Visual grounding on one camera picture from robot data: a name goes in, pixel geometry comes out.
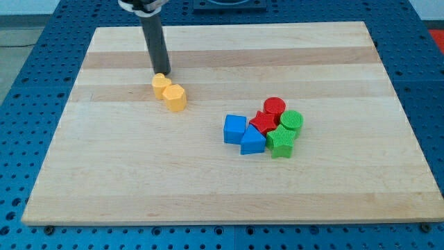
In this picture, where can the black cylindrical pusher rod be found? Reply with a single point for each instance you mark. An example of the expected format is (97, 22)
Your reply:
(156, 45)

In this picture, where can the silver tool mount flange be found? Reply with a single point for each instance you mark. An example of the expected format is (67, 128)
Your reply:
(142, 8)

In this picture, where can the yellow heart block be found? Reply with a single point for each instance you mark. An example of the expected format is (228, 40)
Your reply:
(159, 83)

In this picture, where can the blue cube block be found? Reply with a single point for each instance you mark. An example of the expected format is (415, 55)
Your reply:
(234, 129)

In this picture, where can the yellow hexagon block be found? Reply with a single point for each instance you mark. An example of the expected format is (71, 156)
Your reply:
(175, 98)

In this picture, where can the wooden board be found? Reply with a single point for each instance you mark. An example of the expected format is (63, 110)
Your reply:
(119, 157)

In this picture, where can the red cylinder block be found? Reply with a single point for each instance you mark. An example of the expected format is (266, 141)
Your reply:
(275, 106)

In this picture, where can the red star block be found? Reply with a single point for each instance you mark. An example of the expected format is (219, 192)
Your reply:
(263, 122)

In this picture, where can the blue triangle block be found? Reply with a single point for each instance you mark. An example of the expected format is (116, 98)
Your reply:
(252, 141)

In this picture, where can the green cylinder block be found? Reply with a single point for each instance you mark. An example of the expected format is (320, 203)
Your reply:
(292, 120)

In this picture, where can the green star block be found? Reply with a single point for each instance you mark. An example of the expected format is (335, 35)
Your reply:
(280, 142)

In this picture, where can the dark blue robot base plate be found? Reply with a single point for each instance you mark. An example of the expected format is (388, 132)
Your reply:
(204, 5)

